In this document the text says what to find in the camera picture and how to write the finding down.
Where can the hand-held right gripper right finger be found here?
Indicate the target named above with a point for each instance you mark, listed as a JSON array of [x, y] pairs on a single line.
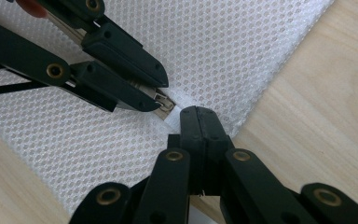
[[213, 133]]

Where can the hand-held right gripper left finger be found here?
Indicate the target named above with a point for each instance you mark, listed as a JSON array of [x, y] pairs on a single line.
[[192, 133]]

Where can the metal zipper slider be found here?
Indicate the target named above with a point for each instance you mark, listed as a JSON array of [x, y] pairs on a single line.
[[165, 104]]

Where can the white mesh bag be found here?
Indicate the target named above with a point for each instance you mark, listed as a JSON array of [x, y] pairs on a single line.
[[230, 46]]

